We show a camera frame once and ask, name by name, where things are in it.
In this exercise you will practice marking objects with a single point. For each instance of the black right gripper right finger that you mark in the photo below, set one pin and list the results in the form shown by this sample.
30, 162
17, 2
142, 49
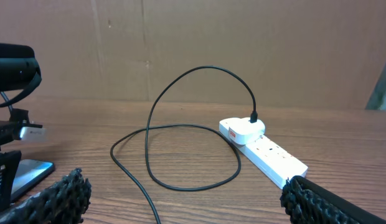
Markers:
308, 203

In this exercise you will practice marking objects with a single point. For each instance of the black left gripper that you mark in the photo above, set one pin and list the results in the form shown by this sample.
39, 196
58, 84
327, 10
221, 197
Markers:
9, 161

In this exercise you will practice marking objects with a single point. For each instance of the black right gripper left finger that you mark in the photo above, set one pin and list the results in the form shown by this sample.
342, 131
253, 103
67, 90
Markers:
62, 203

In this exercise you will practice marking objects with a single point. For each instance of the blue screen smartphone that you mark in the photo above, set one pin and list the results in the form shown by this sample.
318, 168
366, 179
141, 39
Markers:
29, 173

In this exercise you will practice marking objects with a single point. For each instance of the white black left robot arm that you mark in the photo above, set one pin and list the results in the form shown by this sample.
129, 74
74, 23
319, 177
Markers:
20, 75

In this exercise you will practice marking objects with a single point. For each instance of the white charger adapter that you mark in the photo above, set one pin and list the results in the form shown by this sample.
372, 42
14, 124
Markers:
242, 131

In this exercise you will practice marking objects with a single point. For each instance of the white power strip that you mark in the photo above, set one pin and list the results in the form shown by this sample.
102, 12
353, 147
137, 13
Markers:
275, 162

